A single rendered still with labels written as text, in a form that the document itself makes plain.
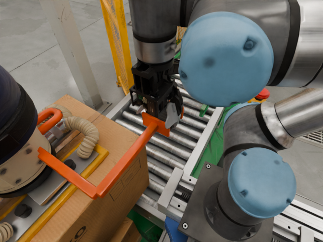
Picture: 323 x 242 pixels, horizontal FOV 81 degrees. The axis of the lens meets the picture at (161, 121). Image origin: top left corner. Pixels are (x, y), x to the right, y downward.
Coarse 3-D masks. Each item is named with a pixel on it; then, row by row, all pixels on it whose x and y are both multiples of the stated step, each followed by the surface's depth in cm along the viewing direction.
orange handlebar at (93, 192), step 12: (48, 108) 53; (48, 120) 50; (60, 120) 51; (144, 132) 47; (144, 144) 46; (48, 156) 43; (132, 156) 43; (60, 168) 41; (120, 168) 41; (72, 180) 39; (84, 180) 39; (108, 180) 39; (84, 192) 38; (96, 192) 38
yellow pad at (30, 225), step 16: (96, 144) 59; (64, 160) 55; (80, 160) 55; (96, 160) 56; (64, 192) 50; (16, 208) 44; (32, 208) 47; (48, 208) 47; (16, 224) 44; (32, 224) 45; (16, 240) 42
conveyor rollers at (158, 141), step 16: (176, 80) 165; (128, 112) 141; (192, 112) 141; (208, 112) 145; (128, 128) 132; (176, 128) 133; (160, 144) 124; (192, 144) 123; (160, 160) 118; (176, 160) 116; (160, 176) 111; (160, 192) 104
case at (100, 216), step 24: (96, 120) 68; (72, 144) 61; (120, 144) 61; (96, 168) 56; (144, 168) 76; (120, 192) 65; (0, 216) 48; (72, 216) 48; (96, 216) 57; (120, 216) 77; (48, 240) 44; (72, 240) 50; (96, 240) 66
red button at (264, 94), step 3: (264, 90) 83; (267, 90) 83; (261, 93) 82; (264, 93) 82; (267, 93) 82; (258, 96) 82; (261, 96) 81; (264, 96) 81; (267, 96) 82; (258, 99) 84; (261, 99) 84
